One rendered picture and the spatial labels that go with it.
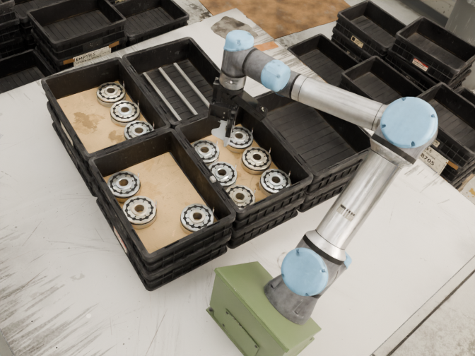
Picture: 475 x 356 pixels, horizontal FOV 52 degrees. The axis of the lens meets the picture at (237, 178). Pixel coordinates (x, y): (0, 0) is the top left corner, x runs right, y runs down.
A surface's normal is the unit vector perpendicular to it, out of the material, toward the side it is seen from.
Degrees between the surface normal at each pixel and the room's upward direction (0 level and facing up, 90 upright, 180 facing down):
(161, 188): 0
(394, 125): 39
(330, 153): 0
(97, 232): 0
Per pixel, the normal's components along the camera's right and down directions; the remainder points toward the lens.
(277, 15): 0.16, -0.62
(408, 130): -0.32, -0.14
